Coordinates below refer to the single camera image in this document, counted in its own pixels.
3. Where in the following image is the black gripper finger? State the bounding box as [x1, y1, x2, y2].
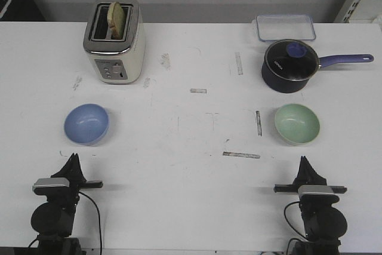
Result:
[74, 153, 84, 177]
[61, 153, 75, 174]
[297, 156, 306, 177]
[304, 156, 320, 177]

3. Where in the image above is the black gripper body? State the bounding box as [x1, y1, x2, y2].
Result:
[273, 176, 347, 207]
[50, 171, 103, 204]

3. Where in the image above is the blue bowl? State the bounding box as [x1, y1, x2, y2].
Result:
[64, 103, 109, 145]

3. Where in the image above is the green bowl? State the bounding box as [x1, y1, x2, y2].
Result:
[274, 103, 321, 145]

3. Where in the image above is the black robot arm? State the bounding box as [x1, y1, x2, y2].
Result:
[273, 156, 348, 254]
[26, 153, 103, 254]

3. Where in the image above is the dark blue saucepan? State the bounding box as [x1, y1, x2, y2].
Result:
[261, 39, 374, 93]

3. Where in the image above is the glass pot lid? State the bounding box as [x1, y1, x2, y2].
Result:
[264, 39, 319, 81]

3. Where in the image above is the cream and chrome toaster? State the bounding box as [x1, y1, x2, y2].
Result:
[83, 0, 146, 84]

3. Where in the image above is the clear plastic food container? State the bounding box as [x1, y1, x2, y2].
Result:
[252, 14, 316, 42]

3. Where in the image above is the slice of toast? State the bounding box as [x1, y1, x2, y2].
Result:
[107, 2, 126, 39]

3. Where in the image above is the black box in corner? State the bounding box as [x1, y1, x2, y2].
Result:
[1, 0, 45, 21]

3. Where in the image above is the black camera cable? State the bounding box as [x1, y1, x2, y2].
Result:
[78, 191, 104, 251]
[284, 201, 308, 241]

